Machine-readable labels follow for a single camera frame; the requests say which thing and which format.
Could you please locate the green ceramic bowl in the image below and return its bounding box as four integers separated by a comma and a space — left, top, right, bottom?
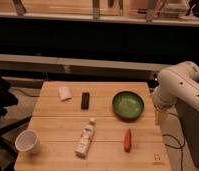
112, 91, 144, 120

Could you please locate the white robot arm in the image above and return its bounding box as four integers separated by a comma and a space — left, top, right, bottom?
152, 61, 199, 125

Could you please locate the white plastic bottle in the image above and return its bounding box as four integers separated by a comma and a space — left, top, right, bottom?
75, 118, 95, 158

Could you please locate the black rectangular block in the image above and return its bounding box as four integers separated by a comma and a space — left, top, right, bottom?
81, 92, 90, 110

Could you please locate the white paper cup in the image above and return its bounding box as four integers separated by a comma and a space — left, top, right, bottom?
15, 129, 41, 154

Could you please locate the black office chair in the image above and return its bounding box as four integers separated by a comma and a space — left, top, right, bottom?
0, 71, 33, 171

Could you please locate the long wooden bench shelf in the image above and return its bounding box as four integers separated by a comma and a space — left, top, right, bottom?
0, 54, 167, 80

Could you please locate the black cable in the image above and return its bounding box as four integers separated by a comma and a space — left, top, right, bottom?
162, 111, 187, 171

